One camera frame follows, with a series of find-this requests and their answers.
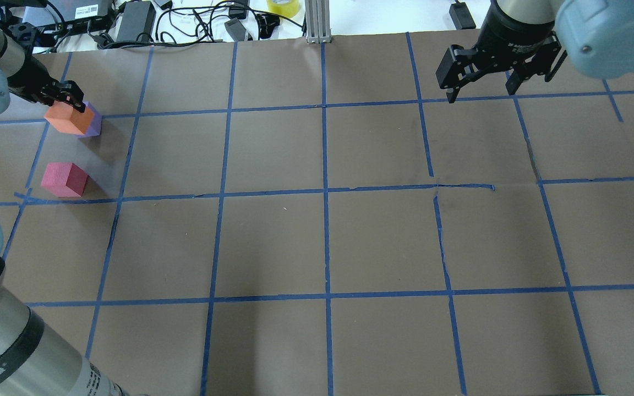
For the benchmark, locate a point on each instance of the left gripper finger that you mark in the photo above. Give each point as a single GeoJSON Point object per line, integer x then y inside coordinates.
{"type": "Point", "coordinates": [68, 91]}

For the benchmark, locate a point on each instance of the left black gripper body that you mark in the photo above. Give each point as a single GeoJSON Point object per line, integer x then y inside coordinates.
{"type": "Point", "coordinates": [28, 78]}

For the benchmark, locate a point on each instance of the yellow tape roll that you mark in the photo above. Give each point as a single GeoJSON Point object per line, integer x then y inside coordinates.
{"type": "Point", "coordinates": [284, 8]}

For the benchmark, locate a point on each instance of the purple foam cube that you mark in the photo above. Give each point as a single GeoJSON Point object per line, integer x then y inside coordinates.
{"type": "Point", "coordinates": [90, 121]}

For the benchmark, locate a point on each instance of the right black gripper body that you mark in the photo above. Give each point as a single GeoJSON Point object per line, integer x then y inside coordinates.
{"type": "Point", "coordinates": [508, 32]}

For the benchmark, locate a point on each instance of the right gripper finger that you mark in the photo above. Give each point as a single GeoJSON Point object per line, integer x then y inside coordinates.
{"type": "Point", "coordinates": [546, 62]}
{"type": "Point", "coordinates": [456, 70]}

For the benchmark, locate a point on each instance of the aluminium frame post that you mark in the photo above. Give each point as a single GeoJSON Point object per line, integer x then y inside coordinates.
{"type": "Point", "coordinates": [317, 22]}

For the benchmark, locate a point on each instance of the orange foam cube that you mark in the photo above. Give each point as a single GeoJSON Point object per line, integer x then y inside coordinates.
{"type": "Point", "coordinates": [63, 118]}

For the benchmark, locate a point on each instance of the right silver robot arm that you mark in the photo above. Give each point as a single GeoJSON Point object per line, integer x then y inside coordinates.
{"type": "Point", "coordinates": [598, 36]}

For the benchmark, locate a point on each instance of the black power adapter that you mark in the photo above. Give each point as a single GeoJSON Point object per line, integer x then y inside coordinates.
{"type": "Point", "coordinates": [137, 20]}

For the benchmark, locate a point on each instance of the red foam cube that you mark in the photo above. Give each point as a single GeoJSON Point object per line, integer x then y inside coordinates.
{"type": "Point", "coordinates": [64, 179]}

